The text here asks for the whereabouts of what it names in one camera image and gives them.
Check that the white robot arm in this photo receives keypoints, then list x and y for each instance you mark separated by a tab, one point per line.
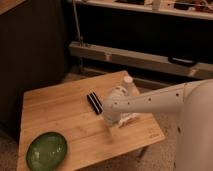
194	103

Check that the long grey case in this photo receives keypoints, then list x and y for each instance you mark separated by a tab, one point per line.
139	60

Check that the wooden table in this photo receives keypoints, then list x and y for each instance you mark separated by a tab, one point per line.
64	108

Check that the metal pole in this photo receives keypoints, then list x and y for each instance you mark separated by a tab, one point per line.
80	39

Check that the white shelf board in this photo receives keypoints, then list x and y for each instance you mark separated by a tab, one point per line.
142	8

